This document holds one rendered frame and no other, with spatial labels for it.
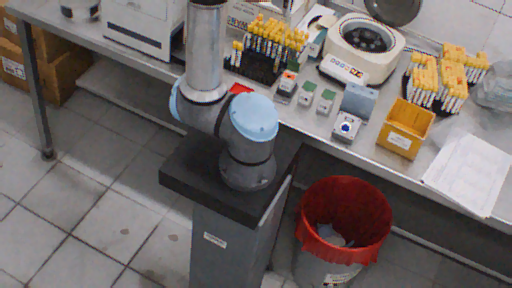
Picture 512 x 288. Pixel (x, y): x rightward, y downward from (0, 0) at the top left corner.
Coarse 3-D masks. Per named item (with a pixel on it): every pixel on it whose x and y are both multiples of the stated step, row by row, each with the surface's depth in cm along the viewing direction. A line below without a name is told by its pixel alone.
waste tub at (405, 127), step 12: (396, 96) 172; (396, 108) 174; (408, 108) 172; (420, 108) 170; (384, 120) 164; (396, 120) 177; (408, 120) 175; (420, 120) 173; (432, 120) 167; (384, 132) 166; (396, 132) 164; (408, 132) 162; (420, 132) 175; (384, 144) 169; (396, 144) 167; (408, 144) 164; (420, 144) 162; (408, 156) 167
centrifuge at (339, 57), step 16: (352, 16) 196; (336, 32) 188; (384, 32) 194; (336, 48) 185; (352, 48) 183; (400, 48) 187; (320, 64) 188; (336, 64) 187; (352, 64) 185; (368, 64) 181; (384, 64) 181; (336, 80) 187; (352, 80) 184; (368, 80) 185; (384, 80) 190
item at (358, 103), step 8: (352, 88) 171; (360, 88) 172; (368, 88) 172; (344, 96) 173; (352, 96) 172; (360, 96) 171; (368, 96) 170; (376, 96) 170; (344, 104) 175; (352, 104) 174; (360, 104) 173; (368, 104) 172; (352, 112) 176; (360, 112) 175; (368, 112) 174; (368, 120) 176
